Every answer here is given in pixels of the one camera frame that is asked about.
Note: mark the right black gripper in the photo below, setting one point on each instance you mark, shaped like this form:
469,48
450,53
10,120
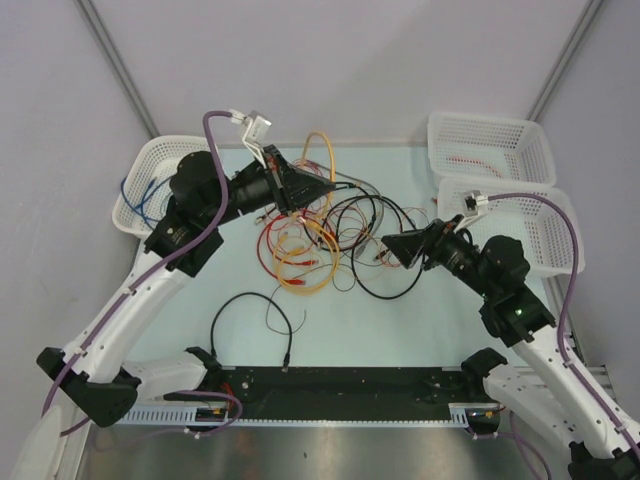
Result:
432,241

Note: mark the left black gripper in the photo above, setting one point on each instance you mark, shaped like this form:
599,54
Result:
290,187

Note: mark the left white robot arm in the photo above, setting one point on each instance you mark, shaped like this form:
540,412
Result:
92,369

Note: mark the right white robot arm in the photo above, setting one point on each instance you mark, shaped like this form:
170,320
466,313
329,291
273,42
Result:
572,410

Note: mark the far right white basket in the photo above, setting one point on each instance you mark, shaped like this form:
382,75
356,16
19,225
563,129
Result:
489,148

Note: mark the white basket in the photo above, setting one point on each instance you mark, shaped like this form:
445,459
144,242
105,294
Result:
545,237
145,191
489,148

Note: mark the near right white basket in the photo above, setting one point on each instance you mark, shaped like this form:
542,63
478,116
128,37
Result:
545,237

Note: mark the left white basket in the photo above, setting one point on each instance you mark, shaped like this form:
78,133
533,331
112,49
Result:
145,191

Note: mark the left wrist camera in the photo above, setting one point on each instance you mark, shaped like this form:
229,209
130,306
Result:
253,127

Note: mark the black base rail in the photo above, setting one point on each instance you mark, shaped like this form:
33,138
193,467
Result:
378,394

